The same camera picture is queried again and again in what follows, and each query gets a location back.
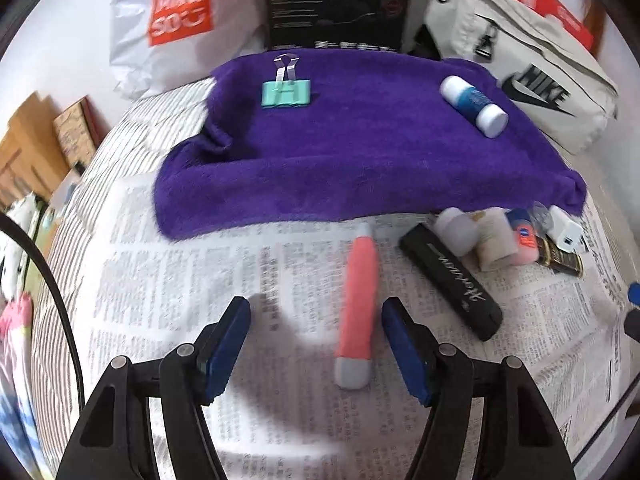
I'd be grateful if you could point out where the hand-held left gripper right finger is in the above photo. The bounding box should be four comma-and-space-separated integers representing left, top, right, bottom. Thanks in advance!
381, 297, 578, 480

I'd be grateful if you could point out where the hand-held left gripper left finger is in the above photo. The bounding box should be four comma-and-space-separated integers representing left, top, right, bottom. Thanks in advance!
55, 296, 252, 480

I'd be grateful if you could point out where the pink utility knife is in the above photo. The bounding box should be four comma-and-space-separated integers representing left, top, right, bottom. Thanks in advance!
334, 225, 381, 390

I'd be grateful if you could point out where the black and gold bar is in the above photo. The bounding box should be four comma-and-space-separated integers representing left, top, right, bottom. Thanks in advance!
537, 237, 585, 277

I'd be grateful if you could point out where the black rectangular case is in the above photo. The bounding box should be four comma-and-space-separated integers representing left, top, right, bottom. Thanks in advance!
398, 222, 503, 342

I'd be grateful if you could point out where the white charger plug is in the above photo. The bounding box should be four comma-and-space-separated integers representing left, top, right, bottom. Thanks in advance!
547, 205, 585, 252

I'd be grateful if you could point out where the small blue lid jar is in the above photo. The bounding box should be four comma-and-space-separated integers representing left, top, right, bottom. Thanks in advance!
505, 208, 541, 266

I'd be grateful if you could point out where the small white bottle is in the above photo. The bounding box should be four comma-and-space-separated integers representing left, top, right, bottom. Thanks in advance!
432, 207, 482, 256

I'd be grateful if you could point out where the newspaper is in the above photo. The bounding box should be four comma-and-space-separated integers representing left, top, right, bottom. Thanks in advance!
80, 175, 640, 480

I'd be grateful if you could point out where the purple towel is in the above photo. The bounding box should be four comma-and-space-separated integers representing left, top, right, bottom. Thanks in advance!
152, 50, 588, 243

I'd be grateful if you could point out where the colourful printed cloth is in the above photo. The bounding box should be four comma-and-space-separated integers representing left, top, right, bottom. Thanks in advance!
0, 195, 56, 480

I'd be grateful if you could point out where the blue and white bottle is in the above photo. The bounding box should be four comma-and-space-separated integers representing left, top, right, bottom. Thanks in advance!
439, 75, 509, 138

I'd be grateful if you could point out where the green binder clip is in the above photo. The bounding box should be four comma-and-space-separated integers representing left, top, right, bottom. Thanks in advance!
261, 52, 313, 109

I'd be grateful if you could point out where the brown patterned box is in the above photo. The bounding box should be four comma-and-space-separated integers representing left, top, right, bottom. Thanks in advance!
52, 97, 98, 171

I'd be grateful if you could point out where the grey waist bag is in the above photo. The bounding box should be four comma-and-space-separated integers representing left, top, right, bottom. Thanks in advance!
412, 0, 621, 156

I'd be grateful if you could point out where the wooden furniture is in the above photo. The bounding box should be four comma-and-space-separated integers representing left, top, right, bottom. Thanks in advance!
0, 91, 68, 211

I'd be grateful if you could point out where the white plastic shopping bag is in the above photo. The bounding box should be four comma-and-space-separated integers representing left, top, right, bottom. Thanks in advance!
107, 0, 271, 100

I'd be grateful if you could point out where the red paper bag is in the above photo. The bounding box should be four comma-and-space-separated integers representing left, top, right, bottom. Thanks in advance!
505, 0, 596, 53

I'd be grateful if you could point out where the black product box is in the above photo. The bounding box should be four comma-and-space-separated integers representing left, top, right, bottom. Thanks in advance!
262, 0, 415, 53

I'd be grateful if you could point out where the black cable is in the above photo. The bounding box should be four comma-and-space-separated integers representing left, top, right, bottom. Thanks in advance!
0, 214, 86, 411
572, 382, 638, 467

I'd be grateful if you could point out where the brown wooden post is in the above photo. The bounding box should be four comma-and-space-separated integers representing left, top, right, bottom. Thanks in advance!
580, 0, 608, 56

